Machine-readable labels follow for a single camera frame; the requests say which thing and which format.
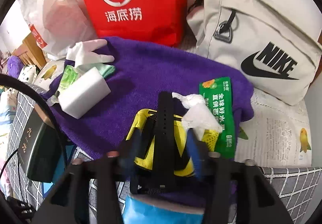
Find black cable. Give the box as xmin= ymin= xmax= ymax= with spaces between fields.
xmin=0 ymin=73 xmax=69 ymax=172

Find purple towel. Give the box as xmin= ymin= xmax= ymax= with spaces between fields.
xmin=51 ymin=37 xmax=254 ymax=159

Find white Miniso plastic bag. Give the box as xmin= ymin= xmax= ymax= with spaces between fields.
xmin=18 ymin=0 xmax=97 ymax=59

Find green tissue pack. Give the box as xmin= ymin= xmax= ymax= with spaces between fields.
xmin=47 ymin=65 xmax=84 ymax=107

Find grey Nike pouch bag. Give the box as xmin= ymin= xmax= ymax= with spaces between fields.
xmin=187 ymin=0 xmax=321 ymax=105

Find blue tissue box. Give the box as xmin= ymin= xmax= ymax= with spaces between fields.
xmin=122 ymin=195 xmax=204 ymax=224

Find white tissue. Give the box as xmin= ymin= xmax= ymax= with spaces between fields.
xmin=172 ymin=92 xmax=222 ymax=141

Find newspaper with mango print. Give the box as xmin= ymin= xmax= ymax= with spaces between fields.
xmin=34 ymin=60 xmax=314 ymax=168

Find dark green tea tin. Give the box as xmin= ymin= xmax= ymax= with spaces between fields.
xmin=18 ymin=105 xmax=61 ymax=183

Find wooden chair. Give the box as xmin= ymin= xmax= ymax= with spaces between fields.
xmin=12 ymin=33 xmax=46 ymax=70

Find green wet wipes packet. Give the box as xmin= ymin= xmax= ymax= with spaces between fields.
xmin=199 ymin=77 xmax=236 ymax=159

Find grey checkered tablecloth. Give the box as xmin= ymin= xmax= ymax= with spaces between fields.
xmin=3 ymin=92 xmax=321 ymax=223

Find white sponge block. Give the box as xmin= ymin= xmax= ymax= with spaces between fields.
xmin=58 ymin=67 xmax=111 ymax=119

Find yellow black pouch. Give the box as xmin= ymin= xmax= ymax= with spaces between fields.
xmin=126 ymin=91 xmax=208 ymax=196

